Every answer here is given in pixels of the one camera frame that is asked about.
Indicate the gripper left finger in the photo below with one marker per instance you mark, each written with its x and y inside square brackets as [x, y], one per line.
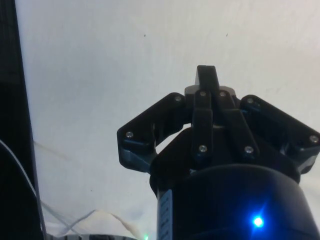
[140, 135]

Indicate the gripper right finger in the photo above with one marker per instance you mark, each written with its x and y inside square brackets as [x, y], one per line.
[275, 125]

